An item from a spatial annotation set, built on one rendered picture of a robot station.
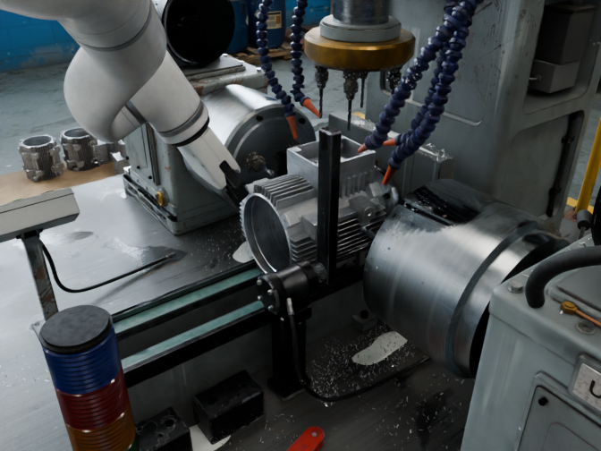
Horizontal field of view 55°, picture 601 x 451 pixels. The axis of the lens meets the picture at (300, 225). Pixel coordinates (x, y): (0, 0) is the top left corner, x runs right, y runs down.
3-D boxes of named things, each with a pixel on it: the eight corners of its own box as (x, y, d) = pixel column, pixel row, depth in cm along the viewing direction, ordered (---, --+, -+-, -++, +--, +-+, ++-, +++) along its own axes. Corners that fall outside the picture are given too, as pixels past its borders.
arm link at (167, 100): (157, 144, 83) (208, 105, 84) (98, 72, 74) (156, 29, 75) (140, 122, 89) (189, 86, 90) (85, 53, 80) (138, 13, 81)
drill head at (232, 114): (244, 154, 157) (239, 61, 144) (328, 205, 132) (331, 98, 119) (158, 177, 144) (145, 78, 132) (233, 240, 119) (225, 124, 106)
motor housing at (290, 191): (323, 228, 122) (325, 144, 112) (384, 270, 108) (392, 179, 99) (241, 258, 112) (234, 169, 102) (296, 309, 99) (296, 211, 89)
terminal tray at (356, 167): (337, 168, 111) (339, 133, 108) (374, 189, 104) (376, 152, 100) (285, 184, 105) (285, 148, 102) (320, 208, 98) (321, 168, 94)
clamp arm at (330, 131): (327, 271, 95) (332, 123, 82) (339, 279, 93) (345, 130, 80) (310, 278, 93) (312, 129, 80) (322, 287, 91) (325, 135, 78)
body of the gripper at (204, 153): (151, 129, 91) (190, 175, 99) (181, 149, 84) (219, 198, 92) (186, 97, 93) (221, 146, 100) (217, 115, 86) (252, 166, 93)
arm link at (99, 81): (35, 110, 55) (114, 159, 86) (169, 12, 57) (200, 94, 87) (-24, 36, 55) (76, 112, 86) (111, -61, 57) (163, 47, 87)
